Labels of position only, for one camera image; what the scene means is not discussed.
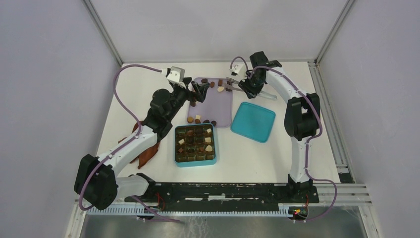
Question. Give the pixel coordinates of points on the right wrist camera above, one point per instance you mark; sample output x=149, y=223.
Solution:
x=239, y=71

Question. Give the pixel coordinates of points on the brown cloth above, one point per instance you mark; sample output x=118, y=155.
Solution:
x=146, y=155

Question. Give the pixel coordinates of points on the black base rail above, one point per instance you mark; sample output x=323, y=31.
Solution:
x=224, y=197

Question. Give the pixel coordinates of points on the teal box lid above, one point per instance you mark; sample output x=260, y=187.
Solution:
x=253, y=122

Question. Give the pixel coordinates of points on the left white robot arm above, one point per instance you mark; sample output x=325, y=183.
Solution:
x=97, y=183

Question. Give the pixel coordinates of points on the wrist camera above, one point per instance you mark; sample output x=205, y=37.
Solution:
x=239, y=71
x=175, y=75

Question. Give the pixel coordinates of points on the purple chocolate tray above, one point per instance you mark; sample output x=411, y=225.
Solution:
x=217, y=106

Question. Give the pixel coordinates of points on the teal chocolate box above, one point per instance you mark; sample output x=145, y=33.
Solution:
x=192, y=153

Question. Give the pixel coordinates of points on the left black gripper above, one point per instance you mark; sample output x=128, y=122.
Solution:
x=200, y=89

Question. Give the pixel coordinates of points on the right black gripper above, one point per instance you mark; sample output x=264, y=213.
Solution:
x=250, y=91

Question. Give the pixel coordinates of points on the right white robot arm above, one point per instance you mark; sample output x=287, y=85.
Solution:
x=302, y=116

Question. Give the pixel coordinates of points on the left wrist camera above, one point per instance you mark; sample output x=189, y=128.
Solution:
x=175, y=75

